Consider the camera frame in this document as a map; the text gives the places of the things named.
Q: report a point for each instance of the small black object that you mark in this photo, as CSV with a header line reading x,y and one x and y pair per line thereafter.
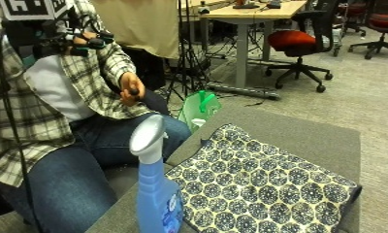
x,y
135,92

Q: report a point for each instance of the beige fabric panel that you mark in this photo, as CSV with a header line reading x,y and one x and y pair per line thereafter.
x,y
138,26

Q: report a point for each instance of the green translucent bag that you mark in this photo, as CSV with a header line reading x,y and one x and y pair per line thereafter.
x,y
200,110

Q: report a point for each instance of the white cube with black markers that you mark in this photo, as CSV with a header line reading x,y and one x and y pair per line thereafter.
x,y
28,8

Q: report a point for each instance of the black tripod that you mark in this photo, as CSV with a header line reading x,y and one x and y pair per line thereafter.
x,y
187,48

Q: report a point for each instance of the the person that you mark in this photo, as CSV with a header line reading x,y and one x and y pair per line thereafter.
x,y
30,123

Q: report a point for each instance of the blue spray bottle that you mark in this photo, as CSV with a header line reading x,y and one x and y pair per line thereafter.
x,y
158,194

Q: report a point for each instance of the wooden desk with grey legs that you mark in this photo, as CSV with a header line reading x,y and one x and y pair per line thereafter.
x,y
253,14

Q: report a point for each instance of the blue patterned cloth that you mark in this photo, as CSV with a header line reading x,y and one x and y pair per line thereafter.
x,y
263,181

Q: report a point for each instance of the grey upholstered seat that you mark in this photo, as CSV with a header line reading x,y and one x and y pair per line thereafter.
x,y
297,136

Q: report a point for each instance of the red office chair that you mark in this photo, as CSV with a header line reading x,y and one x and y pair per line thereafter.
x,y
385,21
295,40
353,13

